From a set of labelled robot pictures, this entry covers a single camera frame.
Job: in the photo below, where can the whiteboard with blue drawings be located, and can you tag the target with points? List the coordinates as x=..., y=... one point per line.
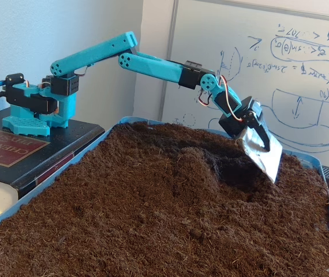
x=268, y=86

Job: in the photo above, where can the silver foil-taped blade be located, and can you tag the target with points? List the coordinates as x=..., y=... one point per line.
x=268, y=164

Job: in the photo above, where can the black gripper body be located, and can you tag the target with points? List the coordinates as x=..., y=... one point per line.
x=231, y=124

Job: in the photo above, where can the black chemistry physics handbook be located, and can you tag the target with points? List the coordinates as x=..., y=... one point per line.
x=60, y=138

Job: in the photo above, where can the brown soil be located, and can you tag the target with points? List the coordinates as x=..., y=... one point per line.
x=124, y=216

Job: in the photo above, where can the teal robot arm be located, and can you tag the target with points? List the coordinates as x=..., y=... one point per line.
x=95, y=53

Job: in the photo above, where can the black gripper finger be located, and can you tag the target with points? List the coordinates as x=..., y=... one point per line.
x=262, y=135

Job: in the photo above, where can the blue plastic tray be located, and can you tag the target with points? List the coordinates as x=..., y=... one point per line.
x=311, y=160

